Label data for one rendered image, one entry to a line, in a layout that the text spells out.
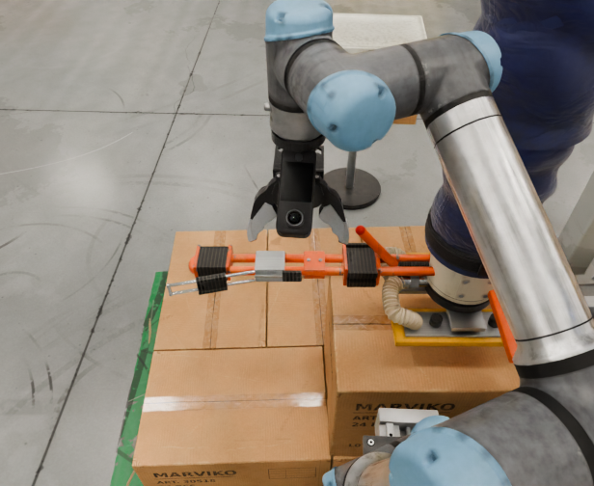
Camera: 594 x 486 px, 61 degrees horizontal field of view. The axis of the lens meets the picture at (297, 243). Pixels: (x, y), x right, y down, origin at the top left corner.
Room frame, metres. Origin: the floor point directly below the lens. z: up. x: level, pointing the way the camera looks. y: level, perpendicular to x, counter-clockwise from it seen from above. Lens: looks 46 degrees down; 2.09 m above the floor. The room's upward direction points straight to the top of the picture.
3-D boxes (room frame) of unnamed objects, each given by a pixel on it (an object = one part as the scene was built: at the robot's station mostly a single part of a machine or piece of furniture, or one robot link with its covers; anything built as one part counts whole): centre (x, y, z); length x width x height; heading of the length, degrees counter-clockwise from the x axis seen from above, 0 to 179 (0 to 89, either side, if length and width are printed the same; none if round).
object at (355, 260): (0.81, -0.15, 1.18); 0.10 x 0.08 x 0.06; 0
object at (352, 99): (0.48, -0.06, 1.82); 0.11 x 0.11 x 0.08; 24
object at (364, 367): (0.80, -0.40, 0.74); 0.60 x 0.40 x 0.40; 90
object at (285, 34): (0.56, 0.00, 1.82); 0.09 x 0.08 x 0.11; 24
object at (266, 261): (0.81, 0.06, 1.18); 0.07 x 0.07 x 0.04; 0
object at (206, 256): (0.81, 0.20, 1.18); 0.08 x 0.07 x 0.05; 90
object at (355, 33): (2.50, -0.33, 0.82); 0.60 x 0.40 x 0.40; 86
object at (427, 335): (0.71, -0.40, 1.08); 0.34 x 0.10 x 0.05; 90
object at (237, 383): (1.09, -0.09, 0.34); 1.20 x 1.00 x 0.40; 92
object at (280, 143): (0.57, 0.00, 1.66); 0.09 x 0.08 x 0.12; 178
